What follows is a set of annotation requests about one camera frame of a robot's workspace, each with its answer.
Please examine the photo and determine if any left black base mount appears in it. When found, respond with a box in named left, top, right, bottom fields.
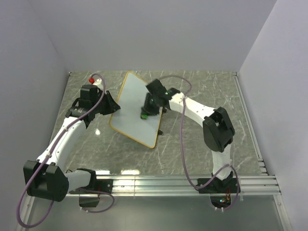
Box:
left=92, top=179, right=113, bottom=193

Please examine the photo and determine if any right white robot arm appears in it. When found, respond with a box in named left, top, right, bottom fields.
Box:
left=141, top=79, right=235, bottom=193

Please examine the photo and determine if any yellow framed whiteboard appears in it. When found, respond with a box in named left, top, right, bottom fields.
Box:
left=109, top=72, right=162, bottom=149

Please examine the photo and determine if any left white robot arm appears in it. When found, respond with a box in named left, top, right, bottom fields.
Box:
left=23, top=84, right=120, bottom=202

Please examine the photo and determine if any aluminium front rail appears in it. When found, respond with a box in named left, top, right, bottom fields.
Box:
left=26, top=175, right=282, bottom=197

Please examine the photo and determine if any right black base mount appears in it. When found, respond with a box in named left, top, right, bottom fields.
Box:
left=193, top=177, right=241, bottom=194

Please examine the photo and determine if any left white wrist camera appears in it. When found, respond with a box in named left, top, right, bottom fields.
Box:
left=89, top=77, right=105, bottom=92

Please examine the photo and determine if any aluminium right side rail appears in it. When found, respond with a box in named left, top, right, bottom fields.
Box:
left=232, top=72, right=269, bottom=176

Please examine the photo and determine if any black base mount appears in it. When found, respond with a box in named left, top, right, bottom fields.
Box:
left=92, top=179, right=113, bottom=193
left=193, top=177, right=241, bottom=194

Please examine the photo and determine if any aluminium rail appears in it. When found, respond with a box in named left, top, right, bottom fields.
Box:
left=232, top=72, right=269, bottom=176
left=26, top=175, right=282, bottom=197

